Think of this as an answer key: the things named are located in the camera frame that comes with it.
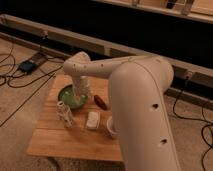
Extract red sausage toy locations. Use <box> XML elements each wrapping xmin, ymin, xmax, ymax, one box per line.
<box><xmin>94</xmin><ymin>95</ymin><xmax>107</xmax><ymax>110</ymax></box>

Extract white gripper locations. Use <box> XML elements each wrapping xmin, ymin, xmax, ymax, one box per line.
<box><xmin>72</xmin><ymin>76</ymin><xmax>91</xmax><ymax>101</ymax></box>

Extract white sponge block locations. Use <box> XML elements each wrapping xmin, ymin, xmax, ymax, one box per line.
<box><xmin>86</xmin><ymin>111</ymin><xmax>100</xmax><ymax>130</ymax></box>

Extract black floor cable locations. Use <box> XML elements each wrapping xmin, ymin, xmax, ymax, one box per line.
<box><xmin>171</xmin><ymin>74</ymin><xmax>213</xmax><ymax>171</ymax></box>
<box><xmin>0</xmin><ymin>39</ymin><xmax>64</xmax><ymax>128</ymax></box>

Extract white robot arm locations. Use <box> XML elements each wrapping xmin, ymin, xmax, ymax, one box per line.
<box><xmin>63</xmin><ymin>52</ymin><xmax>181</xmax><ymax>171</ymax></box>

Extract wooden table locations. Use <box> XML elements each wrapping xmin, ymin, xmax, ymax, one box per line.
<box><xmin>27</xmin><ymin>75</ymin><xmax>122</xmax><ymax>161</ymax></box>

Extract black power adapter box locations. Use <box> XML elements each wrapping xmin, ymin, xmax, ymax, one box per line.
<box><xmin>18</xmin><ymin>61</ymin><xmax>36</xmax><ymax>74</ymax></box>

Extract black floor cable left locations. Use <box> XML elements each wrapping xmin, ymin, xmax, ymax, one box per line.
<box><xmin>0</xmin><ymin>39</ymin><xmax>64</xmax><ymax>128</ymax></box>

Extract black floor cable right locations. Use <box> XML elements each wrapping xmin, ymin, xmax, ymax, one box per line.
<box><xmin>171</xmin><ymin>74</ymin><xmax>213</xmax><ymax>171</ymax></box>

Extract white paper cup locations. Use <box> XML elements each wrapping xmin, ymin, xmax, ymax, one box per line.
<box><xmin>106</xmin><ymin>116</ymin><xmax>117</xmax><ymax>139</ymax></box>

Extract green bowl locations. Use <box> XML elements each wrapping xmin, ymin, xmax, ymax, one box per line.
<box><xmin>58</xmin><ymin>85</ymin><xmax>88</xmax><ymax>109</ymax></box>

